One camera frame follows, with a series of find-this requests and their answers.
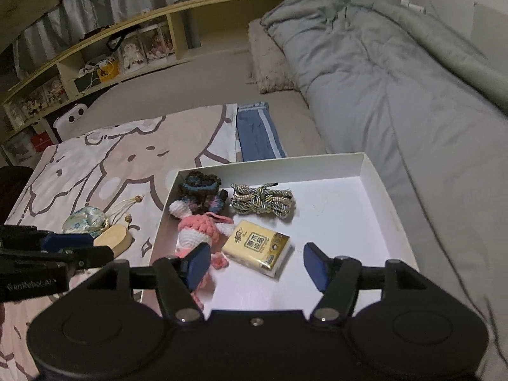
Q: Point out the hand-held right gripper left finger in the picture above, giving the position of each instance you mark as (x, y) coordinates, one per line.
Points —
(196, 266)

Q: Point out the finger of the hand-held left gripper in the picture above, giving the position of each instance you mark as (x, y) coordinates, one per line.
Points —
(67, 242)
(83, 260)

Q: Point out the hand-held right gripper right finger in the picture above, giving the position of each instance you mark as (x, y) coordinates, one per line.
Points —
(315, 266)

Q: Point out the blue floral brocade pouch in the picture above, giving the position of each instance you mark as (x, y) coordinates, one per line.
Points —
(85, 222)

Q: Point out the pink crochet doll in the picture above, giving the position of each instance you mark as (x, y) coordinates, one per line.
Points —
(194, 230)

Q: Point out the oval wooden box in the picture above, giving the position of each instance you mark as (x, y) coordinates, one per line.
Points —
(115, 240)

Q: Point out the white cardboard box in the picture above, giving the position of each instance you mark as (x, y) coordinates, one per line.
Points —
(341, 214)

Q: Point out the yellow tissue pack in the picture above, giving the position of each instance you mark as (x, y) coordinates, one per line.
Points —
(258, 246)

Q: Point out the dark crochet toy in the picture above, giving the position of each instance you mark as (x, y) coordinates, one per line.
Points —
(200, 192)

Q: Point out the dark chair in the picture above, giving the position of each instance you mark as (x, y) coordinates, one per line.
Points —
(14, 190)

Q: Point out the cartoon printed blanket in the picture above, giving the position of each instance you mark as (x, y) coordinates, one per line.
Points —
(119, 154)

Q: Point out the red box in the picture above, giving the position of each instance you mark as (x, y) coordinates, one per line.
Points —
(41, 141)

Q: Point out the white device with dark eyes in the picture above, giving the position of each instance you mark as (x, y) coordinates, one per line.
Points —
(71, 121)

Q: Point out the row of boxed figurines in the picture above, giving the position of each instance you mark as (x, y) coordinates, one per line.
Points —
(35, 99)

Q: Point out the blue striped towel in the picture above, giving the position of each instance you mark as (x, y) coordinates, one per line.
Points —
(258, 131)

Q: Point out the dark box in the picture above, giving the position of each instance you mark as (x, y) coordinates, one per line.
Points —
(85, 85)

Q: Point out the small yellow bag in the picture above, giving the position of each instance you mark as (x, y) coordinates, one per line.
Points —
(108, 71)

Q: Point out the grey duvet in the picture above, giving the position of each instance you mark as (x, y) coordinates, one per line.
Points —
(377, 67)

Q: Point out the fuzzy beige pillow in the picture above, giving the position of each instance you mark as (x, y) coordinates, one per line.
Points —
(270, 59)

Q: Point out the wooden headboard shelf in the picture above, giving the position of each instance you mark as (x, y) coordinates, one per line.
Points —
(190, 12)

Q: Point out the white wall socket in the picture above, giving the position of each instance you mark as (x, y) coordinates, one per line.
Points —
(412, 4)

